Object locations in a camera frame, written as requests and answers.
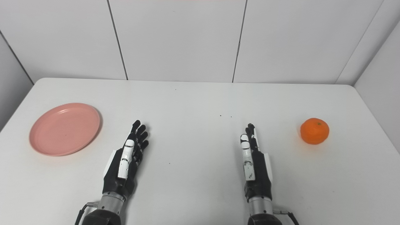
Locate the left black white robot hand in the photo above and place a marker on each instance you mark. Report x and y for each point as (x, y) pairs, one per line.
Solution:
(124, 175)

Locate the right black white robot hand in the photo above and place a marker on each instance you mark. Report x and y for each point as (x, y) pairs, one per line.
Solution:
(257, 175)

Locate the orange fruit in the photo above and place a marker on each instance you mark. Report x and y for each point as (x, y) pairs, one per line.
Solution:
(314, 131)

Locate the pink round plate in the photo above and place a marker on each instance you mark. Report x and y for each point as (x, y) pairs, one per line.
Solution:
(64, 129)

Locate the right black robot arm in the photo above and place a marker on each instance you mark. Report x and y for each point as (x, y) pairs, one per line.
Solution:
(261, 212)

